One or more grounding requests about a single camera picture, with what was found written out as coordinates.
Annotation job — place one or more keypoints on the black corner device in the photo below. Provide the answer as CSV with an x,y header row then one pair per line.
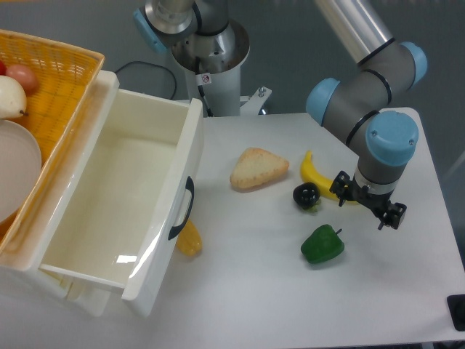
x,y
456,305

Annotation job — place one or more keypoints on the triangular bread pastry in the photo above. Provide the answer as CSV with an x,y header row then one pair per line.
x,y
257,167

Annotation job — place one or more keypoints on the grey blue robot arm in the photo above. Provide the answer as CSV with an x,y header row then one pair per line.
x,y
354,112

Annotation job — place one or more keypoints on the white open drawer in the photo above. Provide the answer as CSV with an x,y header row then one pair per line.
x,y
134,197

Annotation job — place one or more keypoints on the dark purple mangosteen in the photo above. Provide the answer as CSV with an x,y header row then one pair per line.
x,y
307,197

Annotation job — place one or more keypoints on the white drawer cabinet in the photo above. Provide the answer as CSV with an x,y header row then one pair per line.
x,y
23,249

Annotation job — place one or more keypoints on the white plate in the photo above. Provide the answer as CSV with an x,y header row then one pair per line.
x,y
20,166

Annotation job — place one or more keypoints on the green bell pepper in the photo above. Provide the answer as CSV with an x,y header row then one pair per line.
x,y
322,245

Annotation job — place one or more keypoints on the yellow banana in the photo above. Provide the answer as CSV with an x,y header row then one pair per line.
x,y
309,173

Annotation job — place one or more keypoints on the pink red apple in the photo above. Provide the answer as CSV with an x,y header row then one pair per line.
x,y
24,76

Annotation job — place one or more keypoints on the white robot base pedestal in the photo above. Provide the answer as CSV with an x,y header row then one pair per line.
x,y
212,68

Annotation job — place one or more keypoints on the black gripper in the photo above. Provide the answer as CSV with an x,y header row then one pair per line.
x,y
389,214

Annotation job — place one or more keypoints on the orange woven basket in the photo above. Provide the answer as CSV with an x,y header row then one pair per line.
x,y
66,74

